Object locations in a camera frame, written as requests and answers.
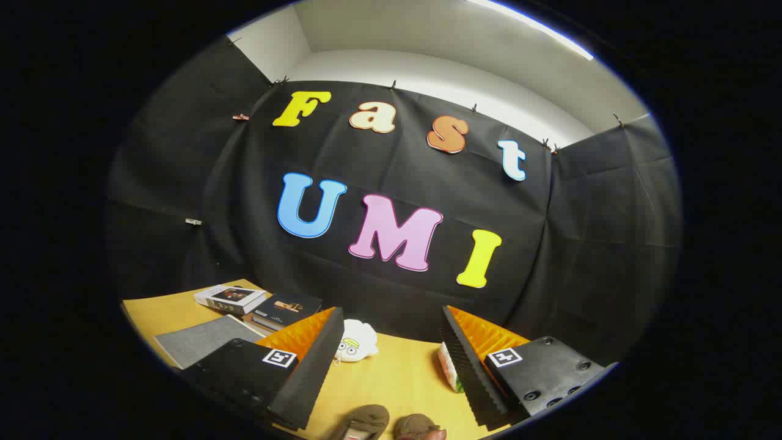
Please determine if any grey fabric storage box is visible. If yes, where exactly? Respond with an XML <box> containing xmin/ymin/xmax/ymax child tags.
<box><xmin>154</xmin><ymin>315</ymin><xmax>266</xmax><ymax>370</ymax></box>

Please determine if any white boxed book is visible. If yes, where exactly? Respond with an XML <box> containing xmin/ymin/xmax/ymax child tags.
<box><xmin>194</xmin><ymin>285</ymin><xmax>268</xmax><ymax>315</ymax></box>

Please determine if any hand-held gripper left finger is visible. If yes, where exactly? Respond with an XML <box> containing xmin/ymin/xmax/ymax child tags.
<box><xmin>181</xmin><ymin>307</ymin><xmax>345</xmax><ymax>431</ymax></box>

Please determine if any watermelon slice toy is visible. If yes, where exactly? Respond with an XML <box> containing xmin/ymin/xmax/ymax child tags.
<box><xmin>437</xmin><ymin>342</ymin><xmax>465</xmax><ymax>393</ymax></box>

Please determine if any black hardcover book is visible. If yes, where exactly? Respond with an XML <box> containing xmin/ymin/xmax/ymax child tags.
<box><xmin>252</xmin><ymin>292</ymin><xmax>323</xmax><ymax>328</ymax></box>

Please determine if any stacked hardcover book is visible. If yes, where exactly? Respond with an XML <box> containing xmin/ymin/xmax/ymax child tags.
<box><xmin>243</xmin><ymin>312</ymin><xmax>288</xmax><ymax>336</ymax></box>

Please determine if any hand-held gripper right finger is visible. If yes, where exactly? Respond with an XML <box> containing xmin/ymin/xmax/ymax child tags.
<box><xmin>440</xmin><ymin>305</ymin><xmax>619</xmax><ymax>430</ymax></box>

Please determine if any white plush toy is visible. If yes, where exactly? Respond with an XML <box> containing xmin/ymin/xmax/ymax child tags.
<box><xmin>335</xmin><ymin>319</ymin><xmax>379</xmax><ymax>363</ymax></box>

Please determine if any brown suede shoe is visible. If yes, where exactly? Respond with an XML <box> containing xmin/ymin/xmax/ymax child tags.
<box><xmin>333</xmin><ymin>405</ymin><xmax>390</xmax><ymax>440</ymax></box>
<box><xmin>394</xmin><ymin>414</ymin><xmax>447</xmax><ymax>440</ymax></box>

